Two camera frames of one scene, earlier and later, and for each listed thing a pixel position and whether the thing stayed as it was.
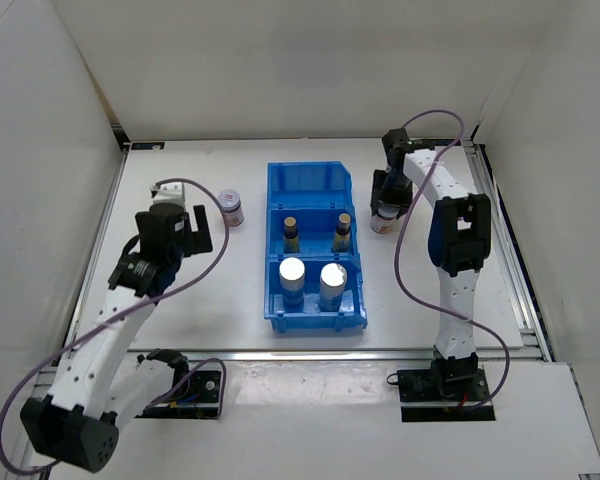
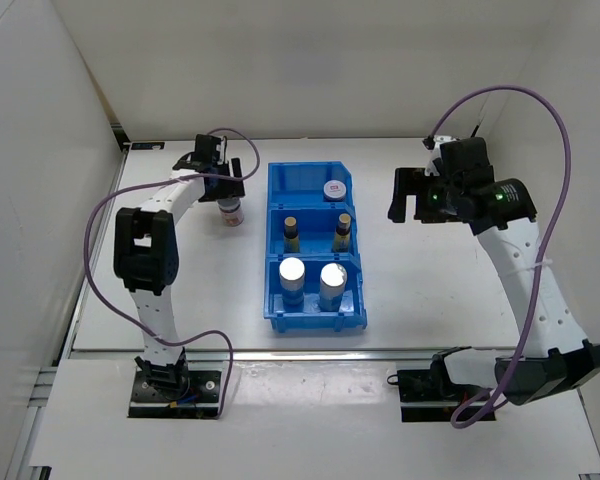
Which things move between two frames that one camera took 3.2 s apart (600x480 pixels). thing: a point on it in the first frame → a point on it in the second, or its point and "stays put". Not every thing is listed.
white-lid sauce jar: [384, 221] → [334, 190]
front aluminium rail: [528, 354] stays put
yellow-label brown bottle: [291, 241] stays put
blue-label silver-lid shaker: [292, 281] stays put
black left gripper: [199, 240] → [232, 188]
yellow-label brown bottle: [341, 237] stays put
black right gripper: [402, 201] → [410, 182]
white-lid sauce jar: [232, 209] stays put
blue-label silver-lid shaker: [333, 277] stays put
